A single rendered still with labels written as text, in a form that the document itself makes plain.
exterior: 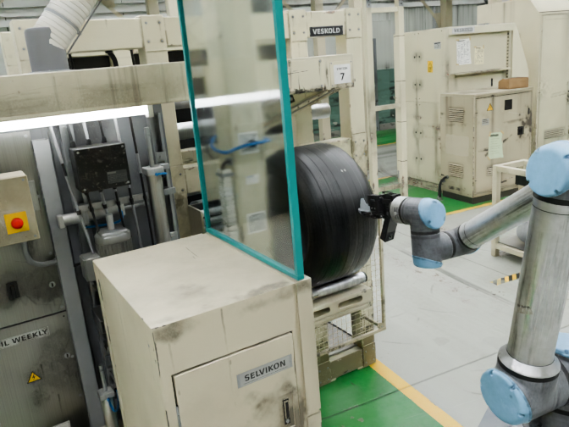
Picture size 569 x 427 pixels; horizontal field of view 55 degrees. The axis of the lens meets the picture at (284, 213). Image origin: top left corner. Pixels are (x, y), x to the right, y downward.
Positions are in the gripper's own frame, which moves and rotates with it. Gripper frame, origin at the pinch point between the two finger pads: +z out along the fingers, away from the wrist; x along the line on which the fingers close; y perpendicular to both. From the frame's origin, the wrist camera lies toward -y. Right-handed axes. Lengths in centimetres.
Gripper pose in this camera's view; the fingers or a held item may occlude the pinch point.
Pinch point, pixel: (361, 211)
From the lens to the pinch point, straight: 199.3
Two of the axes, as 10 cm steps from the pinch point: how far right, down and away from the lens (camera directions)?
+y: -1.4, -9.7, -1.7
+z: -5.0, -0.8, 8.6
